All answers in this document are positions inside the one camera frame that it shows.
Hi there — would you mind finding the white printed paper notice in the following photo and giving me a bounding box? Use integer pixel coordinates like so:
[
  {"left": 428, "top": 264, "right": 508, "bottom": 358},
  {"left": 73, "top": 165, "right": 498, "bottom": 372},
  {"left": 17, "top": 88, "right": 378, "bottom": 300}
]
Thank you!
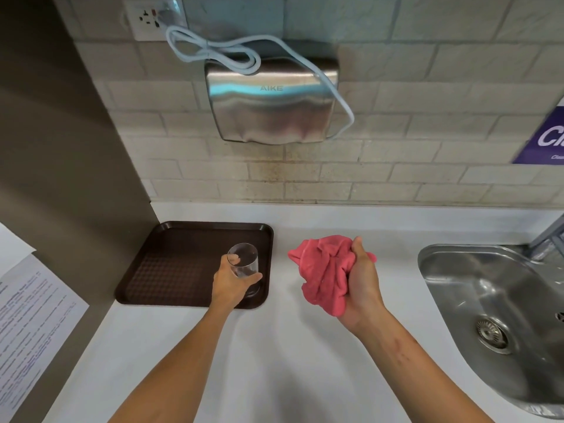
[{"left": 0, "top": 222, "right": 90, "bottom": 423}]

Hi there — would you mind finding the stainless steel hand dryer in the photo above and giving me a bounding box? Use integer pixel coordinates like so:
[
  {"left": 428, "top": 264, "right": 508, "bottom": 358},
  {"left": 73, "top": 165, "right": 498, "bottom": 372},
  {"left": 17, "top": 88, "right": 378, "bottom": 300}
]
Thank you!
[{"left": 204, "top": 56, "right": 340, "bottom": 144}]

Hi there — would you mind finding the metal faucet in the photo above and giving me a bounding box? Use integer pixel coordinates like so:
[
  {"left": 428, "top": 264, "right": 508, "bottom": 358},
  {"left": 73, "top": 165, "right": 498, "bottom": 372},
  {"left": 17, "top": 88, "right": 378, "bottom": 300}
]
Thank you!
[{"left": 528, "top": 214, "right": 564, "bottom": 263}]

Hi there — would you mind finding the white power plug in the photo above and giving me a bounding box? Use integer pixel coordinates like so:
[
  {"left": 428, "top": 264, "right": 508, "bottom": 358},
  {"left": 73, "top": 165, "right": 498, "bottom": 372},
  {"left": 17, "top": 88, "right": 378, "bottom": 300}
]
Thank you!
[{"left": 157, "top": 0, "right": 184, "bottom": 28}]

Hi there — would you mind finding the metal sink drain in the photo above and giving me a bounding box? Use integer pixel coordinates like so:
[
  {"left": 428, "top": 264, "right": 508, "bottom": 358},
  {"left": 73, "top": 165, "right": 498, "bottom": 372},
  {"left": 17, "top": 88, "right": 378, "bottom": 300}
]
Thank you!
[{"left": 475, "top": 316, "right": 514, "bottom": 355}]

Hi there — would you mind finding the white wall socket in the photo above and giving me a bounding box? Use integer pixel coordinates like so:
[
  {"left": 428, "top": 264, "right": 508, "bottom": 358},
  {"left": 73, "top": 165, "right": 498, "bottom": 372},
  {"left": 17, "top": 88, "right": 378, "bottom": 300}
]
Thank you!
[{"left": 122, "top": 0, "right": 188, "bottom": 43}]

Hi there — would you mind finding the clear drinking glass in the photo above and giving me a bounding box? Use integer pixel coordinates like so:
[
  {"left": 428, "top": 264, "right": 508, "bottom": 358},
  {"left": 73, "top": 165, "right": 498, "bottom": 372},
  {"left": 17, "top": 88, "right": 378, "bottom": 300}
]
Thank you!
[{"left": 227, "top": 242, "right": 261, "bottom": 298}]

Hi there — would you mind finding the red cleaning cloth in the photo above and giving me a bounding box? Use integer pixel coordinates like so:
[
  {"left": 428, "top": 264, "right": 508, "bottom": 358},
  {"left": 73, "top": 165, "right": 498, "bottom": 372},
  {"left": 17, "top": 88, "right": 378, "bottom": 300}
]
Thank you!
[{"left": 288, "top": 235, "right": 378, "bottom": 317}]

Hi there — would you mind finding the person's left hand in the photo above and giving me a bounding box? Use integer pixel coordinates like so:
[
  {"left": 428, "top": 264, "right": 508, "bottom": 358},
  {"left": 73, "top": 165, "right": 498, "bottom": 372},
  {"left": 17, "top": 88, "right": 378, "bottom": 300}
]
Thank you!
[{"left": 211, "top": 254, "right": 263, "bottom": 311}]

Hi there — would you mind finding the person's left forearm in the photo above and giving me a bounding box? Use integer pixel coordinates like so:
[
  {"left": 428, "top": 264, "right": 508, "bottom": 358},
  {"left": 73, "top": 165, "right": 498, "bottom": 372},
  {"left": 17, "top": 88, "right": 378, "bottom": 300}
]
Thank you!
[{"left": 108, "top": 300, "right": 232, "bottom": 423}]

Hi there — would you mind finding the person's right forearm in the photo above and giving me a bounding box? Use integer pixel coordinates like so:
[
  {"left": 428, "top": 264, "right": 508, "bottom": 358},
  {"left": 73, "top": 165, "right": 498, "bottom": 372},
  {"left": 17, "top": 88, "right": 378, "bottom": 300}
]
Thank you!
[{"left": 348, "top": 304, "right": 494, "bottom": 423}]

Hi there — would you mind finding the brown plastic tray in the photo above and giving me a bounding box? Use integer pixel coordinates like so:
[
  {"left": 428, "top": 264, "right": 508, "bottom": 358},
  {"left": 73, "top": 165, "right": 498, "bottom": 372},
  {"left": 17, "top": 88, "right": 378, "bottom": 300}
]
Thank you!
[{"left": 115, "top": 221, "right": 274, "bottom": 310}]

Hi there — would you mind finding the stainless steel sink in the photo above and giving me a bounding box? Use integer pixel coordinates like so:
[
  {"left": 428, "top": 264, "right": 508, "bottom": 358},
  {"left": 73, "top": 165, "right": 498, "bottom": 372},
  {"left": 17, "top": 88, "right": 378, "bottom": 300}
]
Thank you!
[{"left": 417, "top": 243, "right": 564, "bottom": 420}]

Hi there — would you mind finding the white power cable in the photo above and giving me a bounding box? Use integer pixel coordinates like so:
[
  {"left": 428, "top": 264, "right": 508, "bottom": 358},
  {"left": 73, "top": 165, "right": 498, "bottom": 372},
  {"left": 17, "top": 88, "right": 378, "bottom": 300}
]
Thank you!
[{"left": 165, "top": 25, "right": 356, "bottom": 140}]

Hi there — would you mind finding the person's right hand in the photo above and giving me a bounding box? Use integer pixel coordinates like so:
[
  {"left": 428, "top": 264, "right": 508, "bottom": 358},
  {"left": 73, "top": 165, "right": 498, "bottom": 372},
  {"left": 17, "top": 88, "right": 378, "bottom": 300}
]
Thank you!
[{"left": 337, "top": 236, "right": 386, "bottom": 332}]

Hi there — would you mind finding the purple wall sign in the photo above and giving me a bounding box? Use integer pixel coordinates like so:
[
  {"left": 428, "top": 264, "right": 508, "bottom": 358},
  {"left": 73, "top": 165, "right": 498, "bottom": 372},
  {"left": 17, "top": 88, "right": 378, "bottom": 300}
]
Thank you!
[{"left": 511, "top": 98, "right": 564, "bottom": 165}]

